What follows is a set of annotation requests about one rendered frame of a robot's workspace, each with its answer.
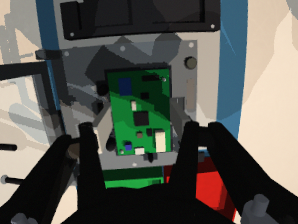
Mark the green bin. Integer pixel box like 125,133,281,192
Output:
102,166,163,189

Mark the green circuit board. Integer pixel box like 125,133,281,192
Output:
107,69,171,155

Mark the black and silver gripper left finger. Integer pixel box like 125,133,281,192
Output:
0,107,114,224

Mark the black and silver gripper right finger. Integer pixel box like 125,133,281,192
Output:
155,101,298,224

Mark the red open-top bin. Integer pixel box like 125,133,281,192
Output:
164,157,237,222

